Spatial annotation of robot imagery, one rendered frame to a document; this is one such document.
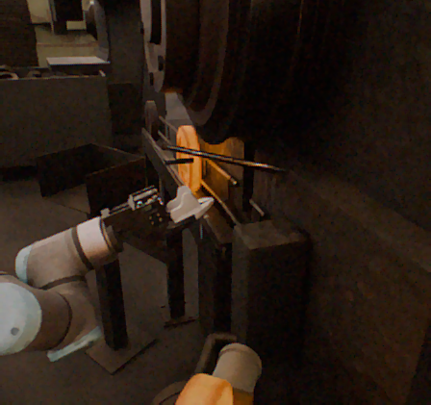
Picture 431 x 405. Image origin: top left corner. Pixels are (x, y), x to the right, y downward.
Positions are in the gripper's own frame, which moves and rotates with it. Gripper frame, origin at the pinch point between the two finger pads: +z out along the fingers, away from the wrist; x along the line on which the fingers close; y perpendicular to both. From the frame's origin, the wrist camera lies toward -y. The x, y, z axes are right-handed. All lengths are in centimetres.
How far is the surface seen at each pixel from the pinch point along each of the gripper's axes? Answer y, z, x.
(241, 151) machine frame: 5.5, 11.4, 6.2
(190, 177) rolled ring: -4.2, 1.0, 25.9
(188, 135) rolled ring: 5.5, 4.7, 30.5
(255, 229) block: 4.2, 3.2, -20.6
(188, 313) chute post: -72, -17, 55
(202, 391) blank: 6.9, -11.2, -44.2
